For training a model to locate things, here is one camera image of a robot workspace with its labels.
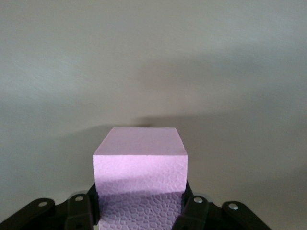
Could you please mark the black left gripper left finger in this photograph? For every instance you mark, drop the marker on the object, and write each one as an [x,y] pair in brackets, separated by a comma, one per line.
[76,210]

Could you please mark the pink foam cube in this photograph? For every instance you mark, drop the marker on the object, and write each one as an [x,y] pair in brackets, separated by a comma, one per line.
[139,155]

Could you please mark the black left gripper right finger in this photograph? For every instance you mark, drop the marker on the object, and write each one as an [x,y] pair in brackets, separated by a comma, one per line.
[199,215]

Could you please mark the large table cover sheet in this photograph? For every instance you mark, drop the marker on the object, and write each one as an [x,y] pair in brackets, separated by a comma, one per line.
[153,60]

